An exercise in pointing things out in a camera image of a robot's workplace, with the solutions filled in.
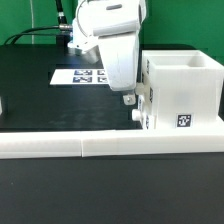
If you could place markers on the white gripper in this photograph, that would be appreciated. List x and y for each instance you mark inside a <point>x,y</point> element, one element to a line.
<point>119,54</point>

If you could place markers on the white front drawer tray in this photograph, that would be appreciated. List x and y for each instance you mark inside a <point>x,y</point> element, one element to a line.
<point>143,114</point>

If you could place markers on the white drawer tray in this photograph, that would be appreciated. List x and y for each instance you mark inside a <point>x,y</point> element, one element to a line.
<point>143,114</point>
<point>145,94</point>

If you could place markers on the white drawer cabinet box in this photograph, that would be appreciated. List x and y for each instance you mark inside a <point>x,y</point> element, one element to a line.
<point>187,87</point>

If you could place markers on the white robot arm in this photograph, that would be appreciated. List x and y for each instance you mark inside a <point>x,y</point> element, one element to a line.
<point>108,30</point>

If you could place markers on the white marker tag sheet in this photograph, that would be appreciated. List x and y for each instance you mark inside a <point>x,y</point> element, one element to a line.
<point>79,77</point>

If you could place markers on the white L-shaped border wall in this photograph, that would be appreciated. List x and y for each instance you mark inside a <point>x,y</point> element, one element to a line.
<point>112,142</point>

